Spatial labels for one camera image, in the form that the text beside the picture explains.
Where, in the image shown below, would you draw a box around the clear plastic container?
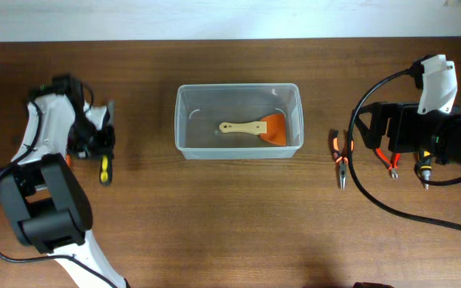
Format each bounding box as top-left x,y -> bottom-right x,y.
174,83 -> 304,160

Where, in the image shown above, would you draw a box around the file yellow black handle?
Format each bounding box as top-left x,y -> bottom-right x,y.
99,102 -> 115,186

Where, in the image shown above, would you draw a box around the orange black needle-nose pliers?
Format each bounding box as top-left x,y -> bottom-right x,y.
329,129 -> 355,190

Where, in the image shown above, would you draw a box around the orange scraper wooden handle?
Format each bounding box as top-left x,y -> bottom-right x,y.
218,114 -> 287,146

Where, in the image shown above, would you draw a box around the yellow black screwdriver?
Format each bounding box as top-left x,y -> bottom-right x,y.
417,150 -> 432,182

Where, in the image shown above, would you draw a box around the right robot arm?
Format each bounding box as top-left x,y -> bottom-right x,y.
353,54 -> 461,165

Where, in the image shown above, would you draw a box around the red black cutting pliers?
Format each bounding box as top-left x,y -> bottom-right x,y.
374,148 -> 401,180

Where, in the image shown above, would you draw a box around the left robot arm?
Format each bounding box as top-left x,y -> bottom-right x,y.
0,74 -> 129,287

